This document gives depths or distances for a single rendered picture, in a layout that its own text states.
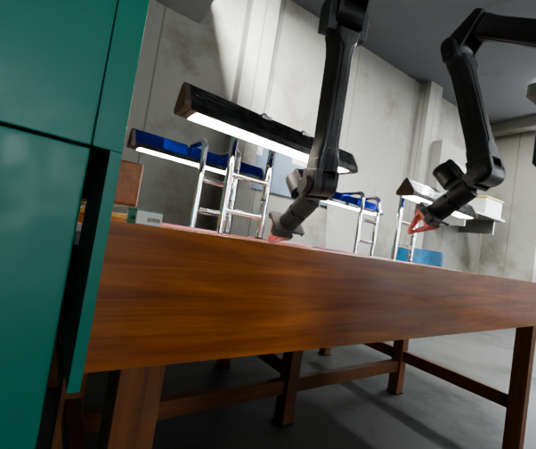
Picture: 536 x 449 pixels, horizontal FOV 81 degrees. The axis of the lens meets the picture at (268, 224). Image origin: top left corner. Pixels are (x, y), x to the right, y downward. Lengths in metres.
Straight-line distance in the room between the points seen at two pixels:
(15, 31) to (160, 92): 2.87
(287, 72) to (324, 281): 3.48
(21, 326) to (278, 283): 0.34
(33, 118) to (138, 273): 0.20
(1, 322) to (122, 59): 0.29
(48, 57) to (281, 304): 0.45
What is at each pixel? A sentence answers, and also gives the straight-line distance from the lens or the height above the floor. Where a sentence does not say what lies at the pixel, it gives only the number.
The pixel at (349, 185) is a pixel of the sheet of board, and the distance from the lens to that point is 3.99.
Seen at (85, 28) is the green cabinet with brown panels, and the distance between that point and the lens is 0.42.
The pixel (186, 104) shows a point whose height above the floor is 1.05.
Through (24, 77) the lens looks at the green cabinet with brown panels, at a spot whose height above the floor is 0.89.
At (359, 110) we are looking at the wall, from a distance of 4.58.
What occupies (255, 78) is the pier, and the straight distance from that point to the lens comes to 3.50.
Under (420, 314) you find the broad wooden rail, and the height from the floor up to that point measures 0.64.
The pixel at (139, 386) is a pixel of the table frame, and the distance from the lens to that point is 0.50.
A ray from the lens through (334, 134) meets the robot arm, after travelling 0.77.
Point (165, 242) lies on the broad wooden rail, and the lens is 0.44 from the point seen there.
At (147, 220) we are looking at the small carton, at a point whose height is 0.77.
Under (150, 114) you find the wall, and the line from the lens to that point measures 3.18.
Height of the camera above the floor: 0.77
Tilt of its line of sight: 3 degrees up
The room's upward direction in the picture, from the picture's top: 9 degrees clockwise
